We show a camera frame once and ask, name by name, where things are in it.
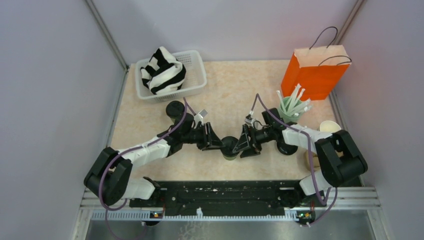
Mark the white plastic basket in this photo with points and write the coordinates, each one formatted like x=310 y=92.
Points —
x=195 y=78

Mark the black white striped cloth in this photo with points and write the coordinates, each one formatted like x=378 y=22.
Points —
x=164 y=73

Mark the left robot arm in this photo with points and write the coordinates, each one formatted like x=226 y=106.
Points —
x=109 y=178

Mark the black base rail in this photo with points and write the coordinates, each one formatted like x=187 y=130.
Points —
x=261 y=198

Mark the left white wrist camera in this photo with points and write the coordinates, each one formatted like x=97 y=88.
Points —
x=199 y=117

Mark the stack of paper cups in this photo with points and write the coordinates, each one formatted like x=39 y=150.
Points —
x=329 y=126

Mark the white wrapped straws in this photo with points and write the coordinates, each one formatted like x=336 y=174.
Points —
x=295 y=102

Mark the orange paper bag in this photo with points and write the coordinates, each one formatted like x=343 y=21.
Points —
x=317 y=69

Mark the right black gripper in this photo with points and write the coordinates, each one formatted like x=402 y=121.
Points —
x=244 y=143

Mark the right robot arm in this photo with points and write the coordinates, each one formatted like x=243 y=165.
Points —
x=340 y=160

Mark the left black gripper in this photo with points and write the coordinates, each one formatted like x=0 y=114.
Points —
x=210 y=141

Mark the green paper coffee cup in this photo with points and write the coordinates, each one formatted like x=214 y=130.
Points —
x=180 y=120

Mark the green straw holder cup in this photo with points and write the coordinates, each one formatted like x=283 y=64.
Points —
x=286 y=115

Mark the black lid on table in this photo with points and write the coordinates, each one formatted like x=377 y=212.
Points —
x=286 y=149

